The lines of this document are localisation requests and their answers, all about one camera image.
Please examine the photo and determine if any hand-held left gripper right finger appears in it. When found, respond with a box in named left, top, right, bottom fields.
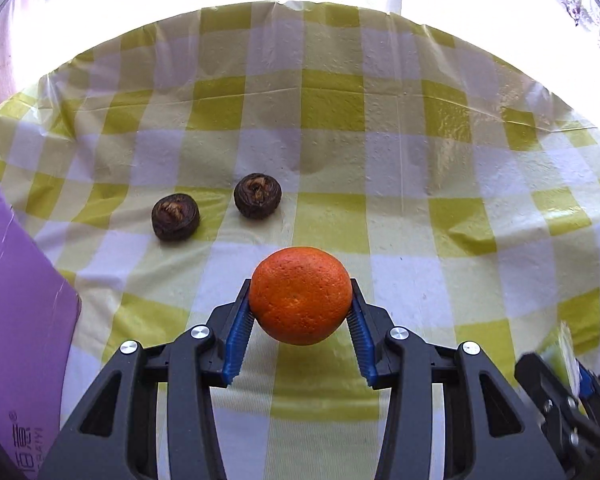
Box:
left=347, top=280, right=566, bottom=480

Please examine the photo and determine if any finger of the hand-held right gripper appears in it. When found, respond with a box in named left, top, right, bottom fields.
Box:
left=577, top=362, right=600, bottom=433
left=515, top=352, right=600, bottom=471

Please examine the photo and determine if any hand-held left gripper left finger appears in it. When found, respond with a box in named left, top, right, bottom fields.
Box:
left=55, top=280, right=253, bottom=480

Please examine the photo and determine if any orange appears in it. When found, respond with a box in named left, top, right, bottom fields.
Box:
left=250, top=246, right=354, bottom=346

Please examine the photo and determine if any dark brown water chestnut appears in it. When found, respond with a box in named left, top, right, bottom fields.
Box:
left=233, top=173, right=283, bottom=221
left=151, top=194, right=201, bottom=242

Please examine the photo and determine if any yellow checked tablecloth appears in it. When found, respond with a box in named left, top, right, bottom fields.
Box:
left=0, top=0, right=600, bottom=480

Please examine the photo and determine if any purple plastic bag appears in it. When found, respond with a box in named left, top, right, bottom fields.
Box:
left=0, top=170, right=82, bottom=476

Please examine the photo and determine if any white lace curtain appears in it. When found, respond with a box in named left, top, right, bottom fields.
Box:
left=0, top=0, right=51, bottom=116
left=505, top=0, right=600, bottom=83

